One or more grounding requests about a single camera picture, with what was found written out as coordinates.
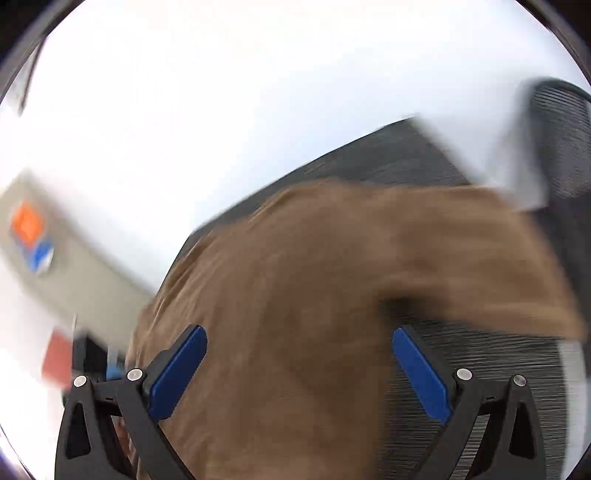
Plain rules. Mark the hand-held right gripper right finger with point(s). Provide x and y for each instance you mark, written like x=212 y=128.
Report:
x=422 y=374

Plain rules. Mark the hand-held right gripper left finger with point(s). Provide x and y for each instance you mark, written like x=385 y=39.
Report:
x=178 y=374

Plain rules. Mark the brown fleece pants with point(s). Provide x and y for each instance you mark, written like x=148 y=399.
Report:
x=300 y=277

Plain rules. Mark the black perforated metal table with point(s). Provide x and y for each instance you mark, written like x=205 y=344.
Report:
x=489 y=369

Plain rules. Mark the red board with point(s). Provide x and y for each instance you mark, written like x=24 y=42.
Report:
x=57 y=357

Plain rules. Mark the black metal mesh chair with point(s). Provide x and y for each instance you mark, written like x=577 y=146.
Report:
x=563 y=138

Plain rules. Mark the orange and blue wall sign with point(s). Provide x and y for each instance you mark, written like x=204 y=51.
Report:
x=32 y=235

